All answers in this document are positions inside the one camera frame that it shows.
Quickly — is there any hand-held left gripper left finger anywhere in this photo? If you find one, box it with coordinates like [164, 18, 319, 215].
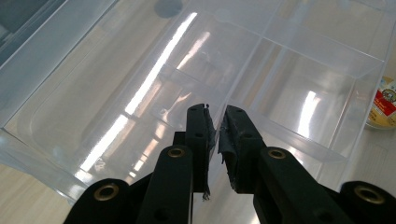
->
[173, 103, 217, 201]

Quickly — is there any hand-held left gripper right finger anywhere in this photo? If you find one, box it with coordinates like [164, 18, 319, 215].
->
[217, 105, 269, 194]

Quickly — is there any clear plastic divider tray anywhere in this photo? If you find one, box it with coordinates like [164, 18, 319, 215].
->
[76, 8, 387, 195]

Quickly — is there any clear plastic storage box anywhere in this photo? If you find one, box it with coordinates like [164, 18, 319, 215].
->
[0, 0, 396, 204]

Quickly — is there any dark round object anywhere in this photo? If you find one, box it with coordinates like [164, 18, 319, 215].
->
[154, 0, 184, 19]

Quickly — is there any round tin with red label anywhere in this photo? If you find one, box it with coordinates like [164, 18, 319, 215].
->
[365, 76, 396, 131]

